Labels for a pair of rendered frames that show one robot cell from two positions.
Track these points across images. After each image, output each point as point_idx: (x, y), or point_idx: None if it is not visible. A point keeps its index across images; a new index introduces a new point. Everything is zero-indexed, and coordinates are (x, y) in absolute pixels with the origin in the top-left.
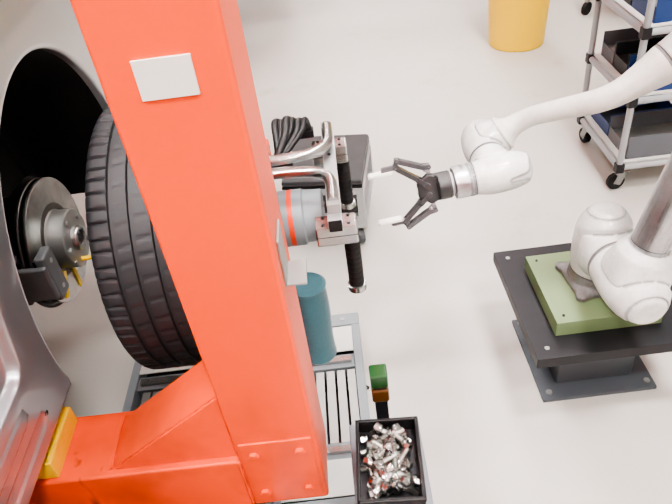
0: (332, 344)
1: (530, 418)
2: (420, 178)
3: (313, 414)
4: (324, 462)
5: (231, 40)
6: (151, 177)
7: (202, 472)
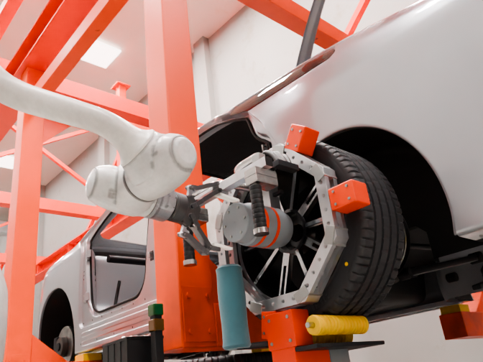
0: (222, 332)
1: None
2: (198, 202)
3: (159, 287)
4: (162, 332)
5: (152, 125)
6: None
7: None
